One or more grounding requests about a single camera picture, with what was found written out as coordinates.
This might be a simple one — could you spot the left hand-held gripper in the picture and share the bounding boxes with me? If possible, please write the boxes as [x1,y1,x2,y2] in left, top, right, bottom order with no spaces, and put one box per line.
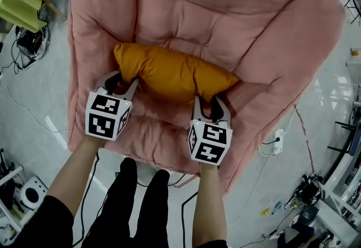
[85,70,140,141]

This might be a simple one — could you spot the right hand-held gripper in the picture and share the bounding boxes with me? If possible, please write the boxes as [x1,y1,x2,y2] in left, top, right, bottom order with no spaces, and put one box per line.
[187,95,234,165]

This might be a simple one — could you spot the orange pillow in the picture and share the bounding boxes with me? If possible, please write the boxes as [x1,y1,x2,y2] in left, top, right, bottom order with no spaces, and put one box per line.
[113,43,240,105]

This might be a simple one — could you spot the person's right forearm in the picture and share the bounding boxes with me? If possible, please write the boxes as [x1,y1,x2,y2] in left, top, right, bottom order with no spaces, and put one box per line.
[193,161,228,245]

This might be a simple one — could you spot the person's left forearm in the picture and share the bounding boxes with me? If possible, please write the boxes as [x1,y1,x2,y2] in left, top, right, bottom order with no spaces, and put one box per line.
[46,135,105,218]

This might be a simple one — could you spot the large white power strip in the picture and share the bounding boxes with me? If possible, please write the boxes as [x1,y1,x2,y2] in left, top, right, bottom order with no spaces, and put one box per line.
[273,128,284,154]

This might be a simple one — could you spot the pink padded armchair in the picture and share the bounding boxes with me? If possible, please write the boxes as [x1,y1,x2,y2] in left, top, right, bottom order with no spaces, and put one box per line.
[67,0,346,194]

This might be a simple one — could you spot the black backpack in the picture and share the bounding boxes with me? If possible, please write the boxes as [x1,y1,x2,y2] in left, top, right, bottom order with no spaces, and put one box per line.
[284,174,322,211]

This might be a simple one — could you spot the person's black trousers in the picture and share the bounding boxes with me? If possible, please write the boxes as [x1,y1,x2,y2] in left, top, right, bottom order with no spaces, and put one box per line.
[73,157,171,248]

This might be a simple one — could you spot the white round-holed device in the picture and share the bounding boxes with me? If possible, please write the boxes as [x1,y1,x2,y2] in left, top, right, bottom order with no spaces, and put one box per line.
[21,176,48,210]

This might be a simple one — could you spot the flat dark bag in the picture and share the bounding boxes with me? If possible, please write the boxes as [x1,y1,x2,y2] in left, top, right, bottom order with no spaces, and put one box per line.
[298,209,319,223]

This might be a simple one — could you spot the dark blue chair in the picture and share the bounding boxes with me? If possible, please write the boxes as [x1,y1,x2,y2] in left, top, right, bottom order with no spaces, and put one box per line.
[327,120,361,157]

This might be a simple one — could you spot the black folding chair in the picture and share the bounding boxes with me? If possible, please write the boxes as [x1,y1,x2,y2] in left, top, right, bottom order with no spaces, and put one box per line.
[337,0,361,25]

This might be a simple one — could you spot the white power cable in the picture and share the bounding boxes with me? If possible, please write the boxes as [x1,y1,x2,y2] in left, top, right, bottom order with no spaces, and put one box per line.
[258,99,300,158]

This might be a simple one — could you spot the long white floor cable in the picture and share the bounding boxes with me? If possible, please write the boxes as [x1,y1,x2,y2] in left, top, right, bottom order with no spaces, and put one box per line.
[0,83,69,134]

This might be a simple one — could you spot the black floor equipment with cables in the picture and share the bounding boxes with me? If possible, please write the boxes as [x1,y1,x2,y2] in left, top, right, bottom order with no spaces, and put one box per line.
[14,25,50,61]

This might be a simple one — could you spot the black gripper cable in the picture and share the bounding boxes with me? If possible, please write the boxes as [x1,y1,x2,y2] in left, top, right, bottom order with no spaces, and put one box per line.
[72,150,100,248]
[180,192,199,248]

